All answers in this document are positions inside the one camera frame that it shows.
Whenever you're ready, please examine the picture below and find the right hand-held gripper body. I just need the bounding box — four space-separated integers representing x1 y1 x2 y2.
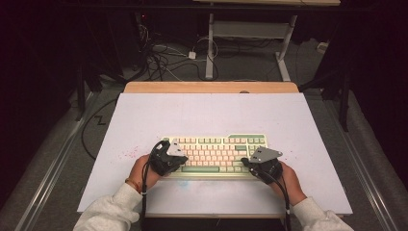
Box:
249 146 284 186

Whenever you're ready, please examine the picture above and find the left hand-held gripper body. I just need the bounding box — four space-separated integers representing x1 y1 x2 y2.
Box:
149 139 188 177

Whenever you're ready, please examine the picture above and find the cream and green mechanical keyboard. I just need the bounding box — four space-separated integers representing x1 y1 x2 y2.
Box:
160 133 273 181

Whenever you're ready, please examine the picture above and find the person's left hand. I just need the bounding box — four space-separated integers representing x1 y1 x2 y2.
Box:
128 154 165 193

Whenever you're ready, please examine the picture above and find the person's right hand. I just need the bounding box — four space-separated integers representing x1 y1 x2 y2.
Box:
268 162 307 206

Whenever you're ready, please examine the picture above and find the wooden table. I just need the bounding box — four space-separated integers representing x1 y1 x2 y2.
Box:
123 81 300 94

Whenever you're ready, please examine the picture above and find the black metal stand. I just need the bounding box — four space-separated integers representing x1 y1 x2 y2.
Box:
74 62 87 122

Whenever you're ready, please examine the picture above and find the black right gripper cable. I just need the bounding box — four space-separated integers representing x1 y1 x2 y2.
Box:
254 167 293 231

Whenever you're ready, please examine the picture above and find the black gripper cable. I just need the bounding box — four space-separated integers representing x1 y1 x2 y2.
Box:
140 140 167 231
254 167 293 231

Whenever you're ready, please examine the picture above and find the orange wrist bracelet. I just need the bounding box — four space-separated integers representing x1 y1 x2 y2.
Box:
124 177 142 194

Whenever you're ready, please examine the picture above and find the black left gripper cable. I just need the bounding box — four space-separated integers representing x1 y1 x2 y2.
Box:
140 140 167 231

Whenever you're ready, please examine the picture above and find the black floor cable loop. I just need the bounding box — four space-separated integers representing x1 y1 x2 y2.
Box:
80 98 118 162

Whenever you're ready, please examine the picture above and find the metal floor rail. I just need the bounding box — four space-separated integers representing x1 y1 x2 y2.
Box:
322 95 399 231
13 91 99 231

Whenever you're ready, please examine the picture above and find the tangle of floor cables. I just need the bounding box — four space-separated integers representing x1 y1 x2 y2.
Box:
136 13 219 83

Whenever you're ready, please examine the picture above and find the white metal desk frame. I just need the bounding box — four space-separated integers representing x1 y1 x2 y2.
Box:
191 0 342 82

